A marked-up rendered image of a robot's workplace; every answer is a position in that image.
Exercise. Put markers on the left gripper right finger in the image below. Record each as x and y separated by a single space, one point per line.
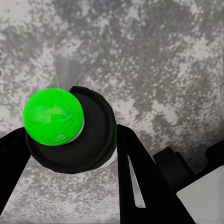
162 204

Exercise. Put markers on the insectifuge atomizer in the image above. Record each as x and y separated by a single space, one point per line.
70 129

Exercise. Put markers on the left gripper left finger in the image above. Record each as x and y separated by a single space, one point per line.
14 155

